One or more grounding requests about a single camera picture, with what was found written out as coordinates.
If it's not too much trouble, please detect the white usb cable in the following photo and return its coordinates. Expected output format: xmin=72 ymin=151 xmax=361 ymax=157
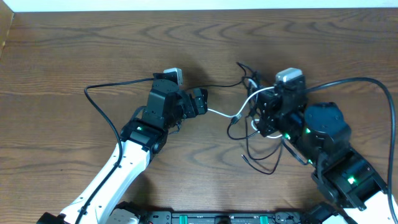
xmin=206 ymin=79 xmax=284 ymax=139

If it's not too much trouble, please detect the black usb cable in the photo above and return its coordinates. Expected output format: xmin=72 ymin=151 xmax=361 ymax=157
xmin=185 ymin=62 xmax=249 ymax=93
xmin=226 ymin=62 xmax=284 ymax=175

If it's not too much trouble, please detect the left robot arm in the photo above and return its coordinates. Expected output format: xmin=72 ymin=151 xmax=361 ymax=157
xmin=38 ymin=79 xmax=208 ymax=223

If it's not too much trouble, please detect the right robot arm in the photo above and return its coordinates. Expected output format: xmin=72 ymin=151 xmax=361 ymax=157
xmin=249 ymin=75 xmax=397 ymax=223

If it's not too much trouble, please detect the cardboard side panel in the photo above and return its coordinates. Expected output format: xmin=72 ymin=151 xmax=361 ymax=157
xmin=0 ymin=0 xmax=14 ymax=55

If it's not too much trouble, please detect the left camera black cable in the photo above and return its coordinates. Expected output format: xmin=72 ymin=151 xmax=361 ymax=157
xmin=74 ymin=77 xmax=155 ymax=224

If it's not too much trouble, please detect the camera black cable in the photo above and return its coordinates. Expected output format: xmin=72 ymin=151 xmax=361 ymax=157
xmin=74 ymin=77 xmax=155 ymax=224
xmin=303 ymin=77 xmax=397 ymax=224

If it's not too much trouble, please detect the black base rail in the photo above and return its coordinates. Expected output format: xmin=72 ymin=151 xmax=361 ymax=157
xmin=105 ymin=202 xmax=340 ymax=224

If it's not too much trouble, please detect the right camera black cable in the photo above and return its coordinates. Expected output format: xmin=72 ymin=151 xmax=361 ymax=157
xmin=303 ymin=77 xmax=397 ymax=224

